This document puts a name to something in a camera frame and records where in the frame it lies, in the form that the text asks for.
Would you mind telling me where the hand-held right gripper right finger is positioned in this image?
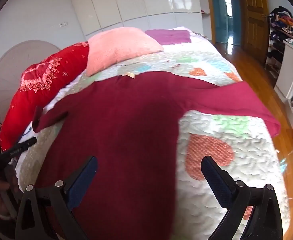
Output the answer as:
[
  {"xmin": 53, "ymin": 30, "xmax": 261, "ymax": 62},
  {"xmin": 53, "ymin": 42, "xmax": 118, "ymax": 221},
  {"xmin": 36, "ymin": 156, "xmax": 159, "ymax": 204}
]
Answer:
[{"xmin": 201, "ymin": 156, "xmax": 283, "ymax": 240}]

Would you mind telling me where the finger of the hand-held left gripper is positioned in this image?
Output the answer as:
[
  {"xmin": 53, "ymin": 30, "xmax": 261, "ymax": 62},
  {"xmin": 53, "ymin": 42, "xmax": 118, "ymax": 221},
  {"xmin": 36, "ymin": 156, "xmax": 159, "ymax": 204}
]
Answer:
[{"xmin": 1, "ymin": 137, "xmax": 37, "ymax": 159}]

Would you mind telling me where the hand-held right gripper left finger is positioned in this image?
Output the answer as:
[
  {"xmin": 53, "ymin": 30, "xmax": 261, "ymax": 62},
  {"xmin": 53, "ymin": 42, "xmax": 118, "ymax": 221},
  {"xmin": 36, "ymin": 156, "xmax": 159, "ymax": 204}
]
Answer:
[{"xmin": 13, "ymin": 156, "xmax": 98, "ymax": 240}]

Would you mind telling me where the dark red sweater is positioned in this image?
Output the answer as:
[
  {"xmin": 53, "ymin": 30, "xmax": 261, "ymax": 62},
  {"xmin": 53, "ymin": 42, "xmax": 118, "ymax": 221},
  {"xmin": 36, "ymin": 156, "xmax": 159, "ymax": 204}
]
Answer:
[{"xmin": 33, "ymin": 71, "xmax": 281, "ymax": 240}]

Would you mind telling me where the rack with clothes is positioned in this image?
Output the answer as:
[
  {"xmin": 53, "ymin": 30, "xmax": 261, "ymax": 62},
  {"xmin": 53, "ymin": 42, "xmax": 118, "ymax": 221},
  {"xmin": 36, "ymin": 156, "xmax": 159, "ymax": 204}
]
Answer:
[{"xmin": 265, "ymin": 6, "xmax": 293, "ymax": 79}]

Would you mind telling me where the patchwork heart quilt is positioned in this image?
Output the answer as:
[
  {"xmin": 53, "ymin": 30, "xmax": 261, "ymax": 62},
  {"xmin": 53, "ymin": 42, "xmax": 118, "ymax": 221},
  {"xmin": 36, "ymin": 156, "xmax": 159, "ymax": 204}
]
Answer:
[{"xmin": 15, "ymin": 26, "xmax": 287, "ymax": 240}]

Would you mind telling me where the red embroidered blanket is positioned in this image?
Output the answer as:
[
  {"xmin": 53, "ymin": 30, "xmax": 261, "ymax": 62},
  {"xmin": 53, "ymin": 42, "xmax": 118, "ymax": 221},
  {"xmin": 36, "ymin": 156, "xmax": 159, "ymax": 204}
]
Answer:
[{"xmin": 0, "ymin": 41, "xmax": 90, "ymax": 150}]

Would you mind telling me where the grey round headboard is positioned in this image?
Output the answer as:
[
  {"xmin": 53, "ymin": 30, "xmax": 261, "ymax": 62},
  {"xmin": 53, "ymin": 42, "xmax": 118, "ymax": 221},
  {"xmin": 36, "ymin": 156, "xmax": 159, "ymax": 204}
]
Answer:
[{"xmin": 0, "ymin": 40, "xmax": 62, "ymax": 120}]

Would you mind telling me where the white bed sheet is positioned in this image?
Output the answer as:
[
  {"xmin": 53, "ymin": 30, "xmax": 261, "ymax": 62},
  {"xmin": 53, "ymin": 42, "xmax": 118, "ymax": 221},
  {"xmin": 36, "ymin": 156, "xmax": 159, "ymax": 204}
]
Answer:
[{"xmin": 43, "ymin": 71, "xmax": 92, "ymax": 110}]

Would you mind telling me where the white shelf unit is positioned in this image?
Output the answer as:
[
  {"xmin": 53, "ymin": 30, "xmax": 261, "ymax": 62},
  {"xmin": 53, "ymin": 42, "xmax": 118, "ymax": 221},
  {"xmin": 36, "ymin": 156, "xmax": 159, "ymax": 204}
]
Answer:
[{"xmin": 274, "ymin": 40, "xmax": 293, "ymax": 120}]

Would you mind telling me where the pink pillow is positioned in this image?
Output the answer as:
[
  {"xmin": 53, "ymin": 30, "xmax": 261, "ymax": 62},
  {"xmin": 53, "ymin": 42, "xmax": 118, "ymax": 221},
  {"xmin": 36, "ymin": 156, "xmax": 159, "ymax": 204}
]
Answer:
[{"xmin": 86, "ymin": 27, "xmax": 164, "ymax": 77}]

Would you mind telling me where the purple cloth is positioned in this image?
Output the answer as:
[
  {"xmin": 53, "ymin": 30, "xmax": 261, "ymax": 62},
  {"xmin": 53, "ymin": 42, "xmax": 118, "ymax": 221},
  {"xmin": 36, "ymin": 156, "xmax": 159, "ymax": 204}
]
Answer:
[{"xmin": 145, "ymin": 29, "xmax": 191, "ymax": 45}]

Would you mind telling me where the wooden door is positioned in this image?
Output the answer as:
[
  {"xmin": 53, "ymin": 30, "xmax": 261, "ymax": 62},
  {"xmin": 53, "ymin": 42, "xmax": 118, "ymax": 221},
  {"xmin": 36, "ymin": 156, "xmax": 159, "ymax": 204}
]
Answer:
[{"xmin": 238, "ymin": 0, "xmax": 271, "ymax": 64}]

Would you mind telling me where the white glossy wardrobe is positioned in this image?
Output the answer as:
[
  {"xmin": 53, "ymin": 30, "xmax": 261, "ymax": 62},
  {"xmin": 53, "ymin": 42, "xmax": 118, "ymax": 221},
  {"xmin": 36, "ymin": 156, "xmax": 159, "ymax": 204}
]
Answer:
[{"xmin": 68, "ymin": 0, "xmax": 204, "ymax": 37}]

